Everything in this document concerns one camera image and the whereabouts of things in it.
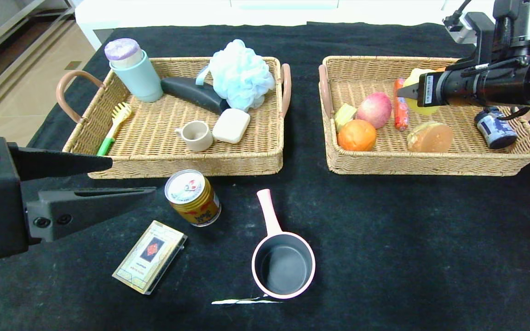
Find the blue white jar black lid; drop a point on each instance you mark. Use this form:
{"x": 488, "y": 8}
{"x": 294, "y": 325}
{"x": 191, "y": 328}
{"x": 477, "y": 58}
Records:
{"x": 497, "y": 133}

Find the teal plastic cup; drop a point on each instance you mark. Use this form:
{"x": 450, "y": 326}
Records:
{"x": 144, "y": 82}

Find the gold drink can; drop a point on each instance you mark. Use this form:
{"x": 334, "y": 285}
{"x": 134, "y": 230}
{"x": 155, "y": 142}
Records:
{"x": 193, "y": 197}

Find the beige bottle purple cap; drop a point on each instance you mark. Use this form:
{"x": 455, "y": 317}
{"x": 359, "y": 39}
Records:
{"x": 123, "y": 49}

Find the light blue bath loofah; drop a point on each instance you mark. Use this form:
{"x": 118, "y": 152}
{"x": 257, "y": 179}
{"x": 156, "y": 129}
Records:
{"x": 242, "y": 75}

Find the white low table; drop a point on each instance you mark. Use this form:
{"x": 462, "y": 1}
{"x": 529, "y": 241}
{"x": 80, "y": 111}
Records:
{"x": 177, "y": 16}

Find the white soap bar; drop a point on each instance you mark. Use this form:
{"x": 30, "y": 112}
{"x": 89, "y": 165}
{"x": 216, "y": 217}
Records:
{"x": 231, "y": 125}

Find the black tablecloth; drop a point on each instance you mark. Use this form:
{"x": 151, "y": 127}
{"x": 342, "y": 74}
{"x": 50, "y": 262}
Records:
{"x": 320, "y": 207}

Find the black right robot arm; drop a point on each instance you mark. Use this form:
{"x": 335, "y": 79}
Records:
{"x": 522, "y": 23}

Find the gold white card box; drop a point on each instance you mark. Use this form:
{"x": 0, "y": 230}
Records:
{"x": 150, "y": 257}

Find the small beige mug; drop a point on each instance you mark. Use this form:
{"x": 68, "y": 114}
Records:
{"x": 199, "y": 139}

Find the orange sausage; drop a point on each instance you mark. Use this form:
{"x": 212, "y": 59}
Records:
{"x": 401, "y": 115}

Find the red apple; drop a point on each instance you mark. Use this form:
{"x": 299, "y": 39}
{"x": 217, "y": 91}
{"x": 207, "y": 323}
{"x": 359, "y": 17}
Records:
{"x": 374, "y": 110}

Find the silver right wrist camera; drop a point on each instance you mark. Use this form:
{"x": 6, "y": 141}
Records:
{"x": 463, "y": 30}

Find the brown bread roll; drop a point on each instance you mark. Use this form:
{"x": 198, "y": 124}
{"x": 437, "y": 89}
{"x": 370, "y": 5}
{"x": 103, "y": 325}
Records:
{"x": 430, "y": 138}

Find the yellow lemon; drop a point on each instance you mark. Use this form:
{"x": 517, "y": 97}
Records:
{"x": 423, "y": 109}

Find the orange fruit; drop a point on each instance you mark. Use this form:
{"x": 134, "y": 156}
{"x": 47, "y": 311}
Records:
{"x": 357, "y": 135}

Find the dark grey curved brush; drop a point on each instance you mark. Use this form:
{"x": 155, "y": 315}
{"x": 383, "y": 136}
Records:
{"x": 191, "y": 91}

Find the pink saucepan grey inside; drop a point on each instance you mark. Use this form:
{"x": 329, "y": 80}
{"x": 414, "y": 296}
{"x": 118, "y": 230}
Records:
{"x": 283, "y": 266}

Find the yellow green fruit slice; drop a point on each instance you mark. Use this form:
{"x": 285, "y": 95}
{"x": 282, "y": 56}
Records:
{"x": 344, "y": 115}

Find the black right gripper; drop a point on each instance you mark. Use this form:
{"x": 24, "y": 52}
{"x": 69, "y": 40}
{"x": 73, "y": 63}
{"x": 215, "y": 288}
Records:
{"x": 428, "y": 90}

